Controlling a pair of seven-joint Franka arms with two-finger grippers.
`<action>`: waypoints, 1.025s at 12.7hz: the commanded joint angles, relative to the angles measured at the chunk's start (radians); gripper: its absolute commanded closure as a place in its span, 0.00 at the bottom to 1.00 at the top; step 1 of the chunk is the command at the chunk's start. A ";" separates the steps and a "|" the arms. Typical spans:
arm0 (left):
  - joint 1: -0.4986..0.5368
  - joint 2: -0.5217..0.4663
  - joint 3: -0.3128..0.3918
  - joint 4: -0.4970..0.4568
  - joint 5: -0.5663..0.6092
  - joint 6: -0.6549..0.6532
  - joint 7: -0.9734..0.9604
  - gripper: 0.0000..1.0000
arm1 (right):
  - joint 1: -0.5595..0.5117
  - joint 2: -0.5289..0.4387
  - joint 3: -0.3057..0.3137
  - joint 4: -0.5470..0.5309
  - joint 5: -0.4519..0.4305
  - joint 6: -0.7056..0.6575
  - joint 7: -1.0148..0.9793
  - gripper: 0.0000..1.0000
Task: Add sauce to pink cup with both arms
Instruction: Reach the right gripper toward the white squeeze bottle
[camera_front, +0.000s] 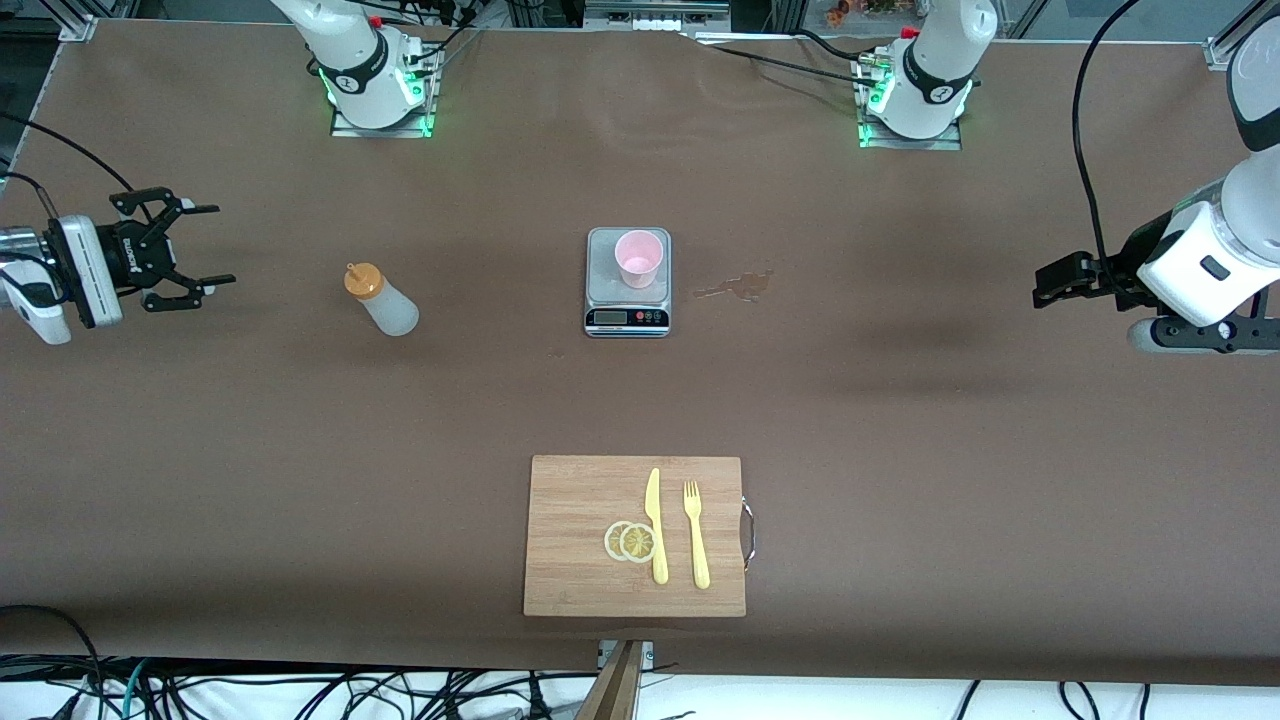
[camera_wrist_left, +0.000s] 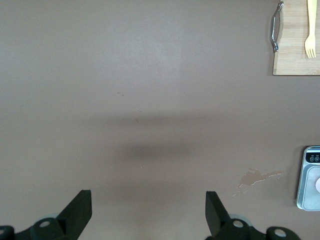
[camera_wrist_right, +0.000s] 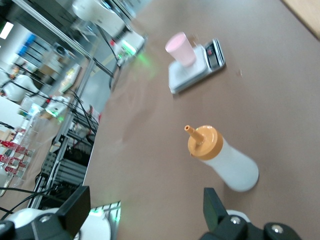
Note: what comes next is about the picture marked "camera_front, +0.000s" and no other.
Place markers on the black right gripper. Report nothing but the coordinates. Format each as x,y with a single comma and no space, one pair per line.
132,261

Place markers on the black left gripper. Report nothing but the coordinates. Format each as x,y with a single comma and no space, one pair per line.
1118,277

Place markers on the clear sauce bottle orange cap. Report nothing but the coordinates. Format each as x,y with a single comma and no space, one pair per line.
390,310

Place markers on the pink plastic cup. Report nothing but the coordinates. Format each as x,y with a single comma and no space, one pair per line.
640,270

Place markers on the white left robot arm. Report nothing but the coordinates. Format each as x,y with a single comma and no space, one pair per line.
935,80

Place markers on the brown table cover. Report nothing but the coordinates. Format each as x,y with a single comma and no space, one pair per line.
300,450

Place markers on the silver digital kitchen scale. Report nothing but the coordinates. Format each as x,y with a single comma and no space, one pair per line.
605,290

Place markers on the yellow plastic fork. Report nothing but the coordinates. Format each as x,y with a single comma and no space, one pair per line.
700,560

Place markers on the yellow plastic knife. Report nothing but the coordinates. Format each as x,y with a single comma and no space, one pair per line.
657,550

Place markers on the lemon slice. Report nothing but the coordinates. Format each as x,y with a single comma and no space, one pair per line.
638,543
610,541

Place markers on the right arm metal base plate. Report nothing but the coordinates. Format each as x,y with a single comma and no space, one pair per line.
345,128

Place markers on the aluminium frame profile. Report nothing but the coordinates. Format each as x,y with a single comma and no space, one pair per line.
1218,52
75,25

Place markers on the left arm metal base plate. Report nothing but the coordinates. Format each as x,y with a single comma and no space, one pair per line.
875,140

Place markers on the small metal bracket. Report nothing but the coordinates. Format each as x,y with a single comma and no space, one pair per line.
648,652

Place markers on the wooden post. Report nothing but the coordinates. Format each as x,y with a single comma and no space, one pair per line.
612,690

